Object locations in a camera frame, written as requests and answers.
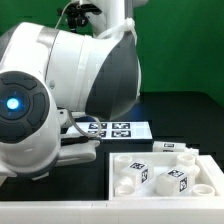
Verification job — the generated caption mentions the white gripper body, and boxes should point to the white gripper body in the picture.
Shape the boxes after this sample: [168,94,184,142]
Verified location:
[56,136,101,167]

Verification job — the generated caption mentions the white square tabletop tray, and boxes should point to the white square tabletop tray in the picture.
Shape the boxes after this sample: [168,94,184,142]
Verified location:
[109,152,224,200]

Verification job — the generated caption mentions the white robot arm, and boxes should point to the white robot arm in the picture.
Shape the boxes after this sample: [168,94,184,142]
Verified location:
[0,0,148,178]

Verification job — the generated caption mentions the white front fence bar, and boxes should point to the white front fence bar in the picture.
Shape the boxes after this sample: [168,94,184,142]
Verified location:
[0,198,224,224]

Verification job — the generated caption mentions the white right fence block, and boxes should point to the white right fence block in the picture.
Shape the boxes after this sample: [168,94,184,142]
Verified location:
[197,155,224,197]

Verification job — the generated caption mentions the white marker base plate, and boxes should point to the white marker base plate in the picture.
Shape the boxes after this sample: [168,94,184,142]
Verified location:
[66,121,153,140]

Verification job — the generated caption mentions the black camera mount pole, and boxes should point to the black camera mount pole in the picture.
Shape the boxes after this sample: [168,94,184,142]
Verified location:
[57,2,88,33]

